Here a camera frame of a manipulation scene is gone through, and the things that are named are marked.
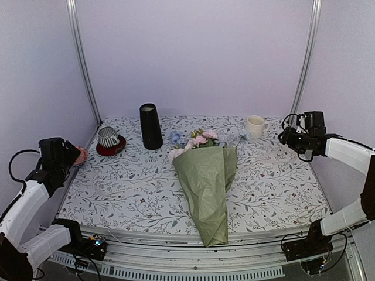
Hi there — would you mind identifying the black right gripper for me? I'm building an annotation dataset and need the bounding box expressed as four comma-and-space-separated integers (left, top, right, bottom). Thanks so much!
278, 127, 314, 154

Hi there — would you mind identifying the green paper flower bouquet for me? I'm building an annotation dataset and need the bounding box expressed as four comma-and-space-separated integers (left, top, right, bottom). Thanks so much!
168, 128, 238, 247

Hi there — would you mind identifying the white printed ribbon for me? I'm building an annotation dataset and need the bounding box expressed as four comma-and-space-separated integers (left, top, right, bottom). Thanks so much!
91, 173, 163, 196

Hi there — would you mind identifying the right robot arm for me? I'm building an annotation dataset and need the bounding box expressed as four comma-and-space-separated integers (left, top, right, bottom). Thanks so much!
278, 127, 374, 255

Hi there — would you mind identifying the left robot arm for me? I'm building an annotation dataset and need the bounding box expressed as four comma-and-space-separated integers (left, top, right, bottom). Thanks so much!
1, 137, 87, 280

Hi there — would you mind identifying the black tall vase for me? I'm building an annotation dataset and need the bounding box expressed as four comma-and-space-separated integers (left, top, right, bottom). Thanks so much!
139, 103, 163, 150

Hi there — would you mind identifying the red patterned bowl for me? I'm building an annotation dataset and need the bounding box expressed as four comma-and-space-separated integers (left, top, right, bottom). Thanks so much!
73, 146, 88, 166

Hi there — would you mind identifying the red floral saucer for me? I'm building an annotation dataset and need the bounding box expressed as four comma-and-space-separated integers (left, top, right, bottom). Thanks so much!
96, 135, 126, 156

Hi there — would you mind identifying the black white striped cup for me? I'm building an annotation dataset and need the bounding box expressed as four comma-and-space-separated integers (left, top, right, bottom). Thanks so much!
98, 126, 120, 148

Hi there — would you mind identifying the cream ceramic mug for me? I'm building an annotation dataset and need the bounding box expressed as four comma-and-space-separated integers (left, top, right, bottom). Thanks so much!
245, 115, 270, 139

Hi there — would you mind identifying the floral patterned table mat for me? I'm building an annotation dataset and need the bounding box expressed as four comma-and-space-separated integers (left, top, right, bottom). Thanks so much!
57, 116, 329, 235

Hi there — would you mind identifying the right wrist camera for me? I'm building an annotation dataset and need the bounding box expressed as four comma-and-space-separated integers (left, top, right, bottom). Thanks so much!
296, 111, 326, 136

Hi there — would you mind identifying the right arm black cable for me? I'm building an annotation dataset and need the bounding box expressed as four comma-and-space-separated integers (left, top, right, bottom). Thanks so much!
281, 113, 316, 163

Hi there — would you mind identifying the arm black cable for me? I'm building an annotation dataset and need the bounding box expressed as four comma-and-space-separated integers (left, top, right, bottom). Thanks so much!
281, 113, 316, 163
8, 149, 42, 188

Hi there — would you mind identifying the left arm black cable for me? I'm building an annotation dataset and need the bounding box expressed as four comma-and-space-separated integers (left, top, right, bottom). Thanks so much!
8, 149, 42, 188

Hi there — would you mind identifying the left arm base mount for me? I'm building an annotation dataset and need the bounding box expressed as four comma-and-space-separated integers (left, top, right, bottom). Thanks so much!
53, 219, 108, 261

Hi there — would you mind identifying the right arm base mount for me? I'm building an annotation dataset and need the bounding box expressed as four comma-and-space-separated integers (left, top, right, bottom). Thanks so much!
280, 219, 348, 276

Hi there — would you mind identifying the aluminium frame rail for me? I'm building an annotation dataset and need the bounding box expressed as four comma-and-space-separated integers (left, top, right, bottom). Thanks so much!
37, 225, 367, 281

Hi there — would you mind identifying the right aluminium post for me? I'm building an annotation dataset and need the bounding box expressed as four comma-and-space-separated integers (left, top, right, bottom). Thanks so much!
289, 0, 322, 120

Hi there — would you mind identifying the aluminium post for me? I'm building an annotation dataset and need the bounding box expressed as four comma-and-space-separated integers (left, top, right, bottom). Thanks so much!
289, 0, 322, 120
66, 0, 102, 125

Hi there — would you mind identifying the left aluminium post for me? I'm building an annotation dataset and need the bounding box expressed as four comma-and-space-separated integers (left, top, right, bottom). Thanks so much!
66, 0, 102, 125

